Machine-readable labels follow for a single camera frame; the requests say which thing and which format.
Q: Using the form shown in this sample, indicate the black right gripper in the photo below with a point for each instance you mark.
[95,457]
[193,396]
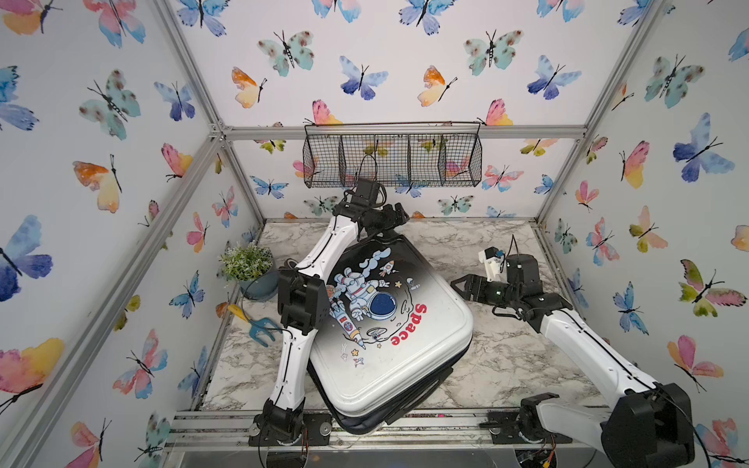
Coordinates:
[470,286]

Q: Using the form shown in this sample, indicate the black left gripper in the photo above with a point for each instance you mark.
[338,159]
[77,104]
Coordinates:
[388,222]

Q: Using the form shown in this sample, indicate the space print kids suitcase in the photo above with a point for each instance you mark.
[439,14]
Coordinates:
[395,332]

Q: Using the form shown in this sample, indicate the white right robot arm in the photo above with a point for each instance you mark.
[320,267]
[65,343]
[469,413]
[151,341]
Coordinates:
[646,423]

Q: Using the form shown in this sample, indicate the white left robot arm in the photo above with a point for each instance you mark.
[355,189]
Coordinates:
[303,302]

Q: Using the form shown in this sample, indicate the blue flower pot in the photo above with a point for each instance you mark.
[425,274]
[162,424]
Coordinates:
[262,288]

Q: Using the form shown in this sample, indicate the green artificial plant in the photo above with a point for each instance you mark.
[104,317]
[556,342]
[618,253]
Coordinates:
[246,263]

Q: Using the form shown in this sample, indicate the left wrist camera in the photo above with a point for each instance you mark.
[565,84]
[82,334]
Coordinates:
[368,194]

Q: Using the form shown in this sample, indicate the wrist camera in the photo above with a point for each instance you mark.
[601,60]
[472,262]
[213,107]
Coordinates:
[368,194]
[493,260]

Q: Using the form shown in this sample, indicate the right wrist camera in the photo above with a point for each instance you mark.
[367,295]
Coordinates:
[493,260]

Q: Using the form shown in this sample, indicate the black wire wall basket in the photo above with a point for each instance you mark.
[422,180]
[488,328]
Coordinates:
[422,154]

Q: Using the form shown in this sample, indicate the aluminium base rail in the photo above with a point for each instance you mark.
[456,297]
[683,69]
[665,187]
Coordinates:
[423,429]

